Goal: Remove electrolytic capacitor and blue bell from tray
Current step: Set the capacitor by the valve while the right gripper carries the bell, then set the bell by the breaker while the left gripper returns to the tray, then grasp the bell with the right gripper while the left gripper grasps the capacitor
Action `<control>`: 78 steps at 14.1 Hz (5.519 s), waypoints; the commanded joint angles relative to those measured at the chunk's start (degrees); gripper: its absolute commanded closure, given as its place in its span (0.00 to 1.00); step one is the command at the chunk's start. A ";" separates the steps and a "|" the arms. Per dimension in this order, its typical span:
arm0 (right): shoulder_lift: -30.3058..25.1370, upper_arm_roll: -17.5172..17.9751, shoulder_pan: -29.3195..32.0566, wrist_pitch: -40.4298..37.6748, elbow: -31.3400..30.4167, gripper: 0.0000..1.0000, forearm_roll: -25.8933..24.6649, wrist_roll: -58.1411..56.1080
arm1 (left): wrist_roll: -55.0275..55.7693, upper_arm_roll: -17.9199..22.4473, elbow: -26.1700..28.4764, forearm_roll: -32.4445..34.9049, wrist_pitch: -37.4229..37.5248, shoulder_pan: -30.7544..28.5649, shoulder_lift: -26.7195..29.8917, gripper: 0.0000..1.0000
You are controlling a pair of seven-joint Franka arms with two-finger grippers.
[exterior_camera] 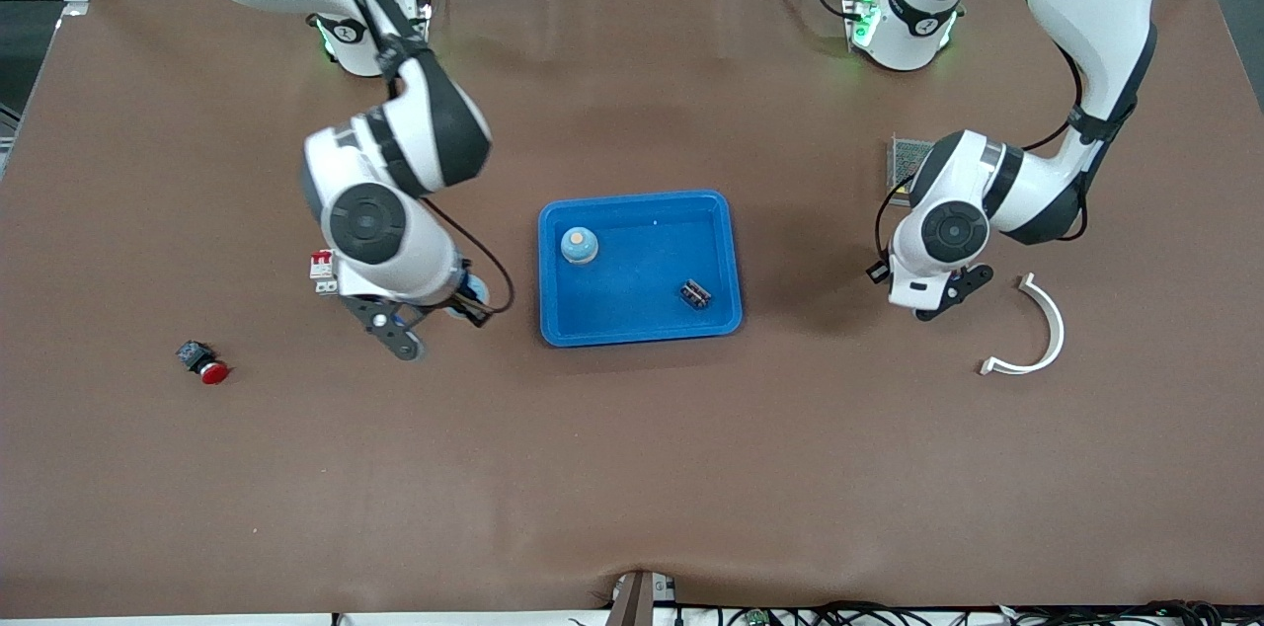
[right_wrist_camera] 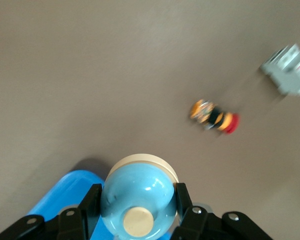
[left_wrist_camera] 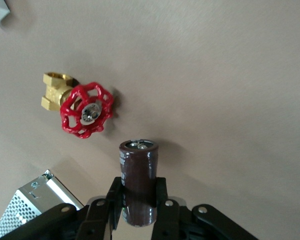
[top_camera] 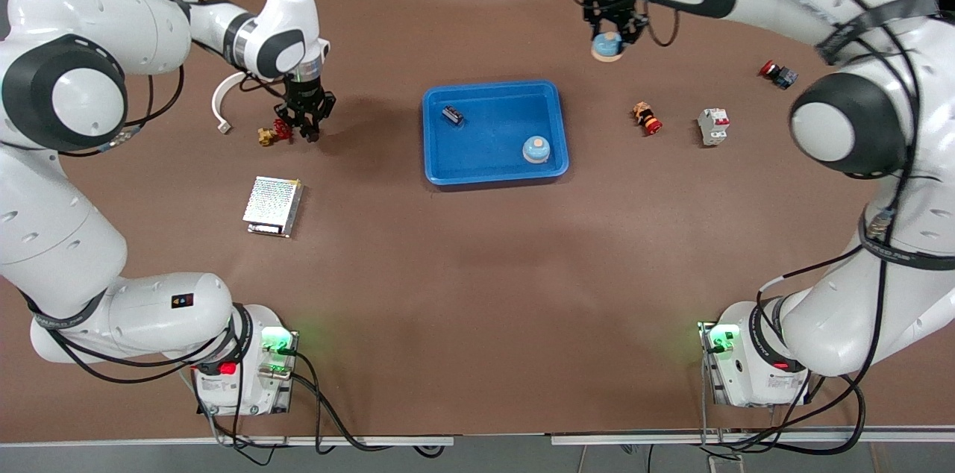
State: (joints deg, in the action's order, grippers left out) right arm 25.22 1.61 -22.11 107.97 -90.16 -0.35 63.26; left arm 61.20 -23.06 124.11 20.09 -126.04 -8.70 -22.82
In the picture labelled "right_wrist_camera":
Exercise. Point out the white red circuit breaker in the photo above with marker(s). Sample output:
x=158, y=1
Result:
x=287, y=75

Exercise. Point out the light blue call bell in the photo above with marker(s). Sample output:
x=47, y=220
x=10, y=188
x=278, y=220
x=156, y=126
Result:
x=137, y=190

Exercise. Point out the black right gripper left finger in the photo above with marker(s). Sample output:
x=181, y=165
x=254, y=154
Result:
x=72, y=225

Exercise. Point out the orange emergency stop switch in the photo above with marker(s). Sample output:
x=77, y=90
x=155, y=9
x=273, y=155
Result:
x=212, y=116

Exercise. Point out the brown table cover mat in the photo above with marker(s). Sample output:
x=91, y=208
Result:
x=90, y=75

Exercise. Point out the blue plastic tray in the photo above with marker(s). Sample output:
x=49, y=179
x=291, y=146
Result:
x=65, y=190

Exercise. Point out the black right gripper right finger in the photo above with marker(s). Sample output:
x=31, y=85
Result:
x=205, y=227

